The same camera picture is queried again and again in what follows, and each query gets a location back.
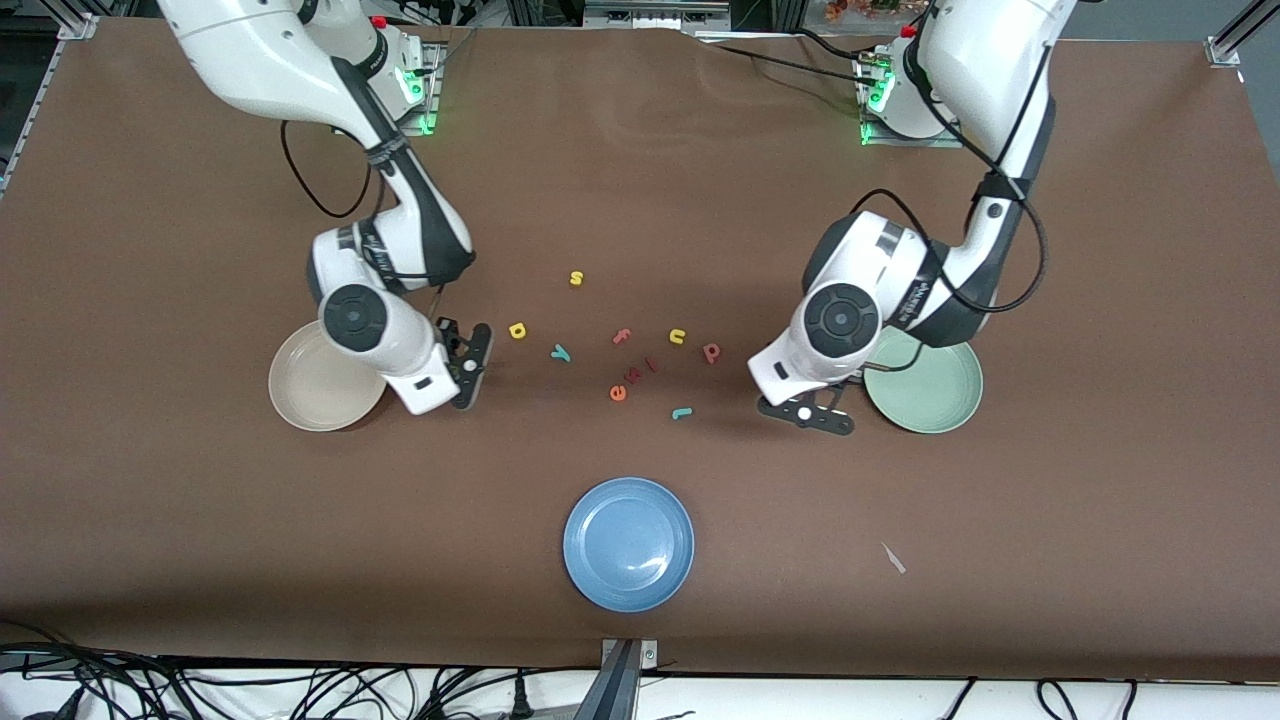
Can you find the green round plate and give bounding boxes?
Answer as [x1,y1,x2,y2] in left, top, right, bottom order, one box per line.
[862,325,984,435]

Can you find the beige round plate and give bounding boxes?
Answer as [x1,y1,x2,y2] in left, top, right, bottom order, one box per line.
[268,320,391,432]

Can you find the blue round plate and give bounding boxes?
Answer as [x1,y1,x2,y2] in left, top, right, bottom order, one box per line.
[562,477,696,613]

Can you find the brown table cover sheet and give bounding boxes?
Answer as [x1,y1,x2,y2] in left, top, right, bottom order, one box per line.
[0,18,1280,681]

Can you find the orange decorative flowers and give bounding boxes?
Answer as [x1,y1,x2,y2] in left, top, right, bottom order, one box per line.
[822,0,926,23]

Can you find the aluminium corner profile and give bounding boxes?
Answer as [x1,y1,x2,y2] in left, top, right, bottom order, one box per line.
[1205,0,1280,69]

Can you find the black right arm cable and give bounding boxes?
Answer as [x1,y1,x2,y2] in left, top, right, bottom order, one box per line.
[280,118,446,321]

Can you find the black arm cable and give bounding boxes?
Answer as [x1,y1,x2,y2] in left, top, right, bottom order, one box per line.
[848,0,1048,373]
[280,118,446,321]

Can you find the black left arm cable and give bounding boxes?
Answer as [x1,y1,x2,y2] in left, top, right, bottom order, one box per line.
[848,0,1048,373]

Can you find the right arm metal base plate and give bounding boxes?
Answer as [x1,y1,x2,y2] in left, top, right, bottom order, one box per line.
[400,45,441,136]

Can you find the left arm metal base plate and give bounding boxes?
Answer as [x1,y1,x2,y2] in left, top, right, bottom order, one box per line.
[858,50,961,149]

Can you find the black table cable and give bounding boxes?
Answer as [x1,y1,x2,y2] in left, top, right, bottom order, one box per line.
[697,28,881,91]

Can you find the aluminium frame structure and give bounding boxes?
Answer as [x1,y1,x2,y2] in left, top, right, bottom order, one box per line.
[505,0,801,31]

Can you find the metal table edge bracket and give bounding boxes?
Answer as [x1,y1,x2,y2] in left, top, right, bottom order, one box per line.
[573,637,659,720]

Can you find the aluminium side rail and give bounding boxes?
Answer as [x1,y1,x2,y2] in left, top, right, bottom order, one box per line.
[0,0,101,196]

